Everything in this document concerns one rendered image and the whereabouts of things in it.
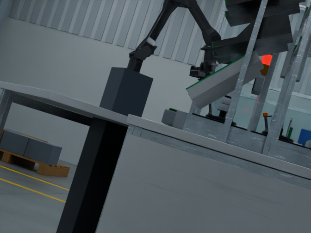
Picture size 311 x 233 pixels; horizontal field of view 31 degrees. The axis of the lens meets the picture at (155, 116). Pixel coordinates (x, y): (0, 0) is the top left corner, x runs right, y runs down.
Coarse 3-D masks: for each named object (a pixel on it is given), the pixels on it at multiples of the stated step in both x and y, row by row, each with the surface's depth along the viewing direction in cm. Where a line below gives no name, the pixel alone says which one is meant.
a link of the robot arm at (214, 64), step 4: (204, 60) 251; (208, 60) 249; (204, 64) 250; (208, 64) 249; (212, 64) 249; (216, 64) 251; (204, 68) 250; (208, 68) 249; (212, 68) 249; (192, 72) 246; (196, 72) 244; (200, 72) 244; (204, 72) 246; (208, 72) 249; (212, 72) 249; (192, 76) 248; (200, 76) 248
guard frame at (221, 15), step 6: (222, 6) 336; (300, 6) 380; (222, 12) 336; (222, 18) 335; (216, 24) 335; (216, 30) 335; (222, 36) 385; (192, 102) 333; (192, 108) 333; (198, 114) 382
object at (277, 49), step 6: (264, 48) 216; (270, 48) 217; (276, 48) 218; (282, 48) 219; (216, 54) 218; (234, 54) 219; (240, 54) 220; (258, 54) 223; (264, 54) 224; (222, 60) 226; (228, 60) 227; (234, 60) 228
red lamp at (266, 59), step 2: (262, 56) 267; (264, 56) 266; (266, 56) 265; (268, 56) 265; (270, 56) 265; (262, 58) 267; (264, 58) 266; (266, 58) 265; (268, 58) 265; (270, 58) 266; (262, 60) 266; (264, 60) 266; (266, 60) 265; (268, 60) 265; (270, 60) 266; (262, 62) 266; (264, 62) 265; (266, 62) 265; (268, 62) 265; (266, 64) 266; (268, 64) 265
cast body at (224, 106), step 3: (225, 96) 248; (228, 96) 248; (225, 99) 247; (228, 99) 247; (222, 102) 247; (225, 102) 247; (228, 102) 247; (219, 105) 247; (222, 105) 247; (225, 105) 247; (228, 105) 247; (219, 108) 247; (222, 108) 247; (225, 108) 247; (228, 108) 247; (225, 111) 247
